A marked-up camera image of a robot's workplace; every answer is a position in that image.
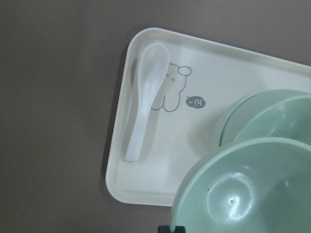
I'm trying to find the green bowl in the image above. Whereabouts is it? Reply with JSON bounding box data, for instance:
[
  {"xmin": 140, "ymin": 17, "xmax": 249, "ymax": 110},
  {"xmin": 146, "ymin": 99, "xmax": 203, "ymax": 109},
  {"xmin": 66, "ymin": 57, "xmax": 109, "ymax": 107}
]
[
  {"xmin": 212, "ymin": 89, "xmax": 311, "ymax": 148},
  {"xmin": 171, "ymin": 138, "xmax": 311, "ymax": 233}
]

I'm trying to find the cream serving tray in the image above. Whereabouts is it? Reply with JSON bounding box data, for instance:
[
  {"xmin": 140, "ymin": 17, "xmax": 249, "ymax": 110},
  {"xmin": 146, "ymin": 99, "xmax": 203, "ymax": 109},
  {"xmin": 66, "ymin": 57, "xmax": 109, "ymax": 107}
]
[{"xmin": 105, "ymin": 28, "xmax": 311, "ymax": 206}]

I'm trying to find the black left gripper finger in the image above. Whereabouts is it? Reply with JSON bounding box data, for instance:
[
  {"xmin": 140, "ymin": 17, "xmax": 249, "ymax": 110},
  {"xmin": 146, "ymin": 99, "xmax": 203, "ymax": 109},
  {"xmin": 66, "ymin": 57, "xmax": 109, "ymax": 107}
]
[{"xmin": 157, "ymin": 221, "xmax": 186, "ymax": 233}]

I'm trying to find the green bowl on tray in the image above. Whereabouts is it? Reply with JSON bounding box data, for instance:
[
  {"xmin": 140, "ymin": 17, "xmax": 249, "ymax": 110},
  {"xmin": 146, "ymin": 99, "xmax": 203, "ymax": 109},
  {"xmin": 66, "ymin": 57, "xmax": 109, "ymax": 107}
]
[{"xmin": 212, "ymin": 89, "xmax": 311, "ymax": 148}]

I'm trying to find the white ceramic spoon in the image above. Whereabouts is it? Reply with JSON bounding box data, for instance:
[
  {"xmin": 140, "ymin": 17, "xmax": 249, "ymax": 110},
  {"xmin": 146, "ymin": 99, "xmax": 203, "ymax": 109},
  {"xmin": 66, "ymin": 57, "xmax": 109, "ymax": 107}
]
[{"xmin": 125, "ymin": 43, "xmax": 169, "ymax": 162}]

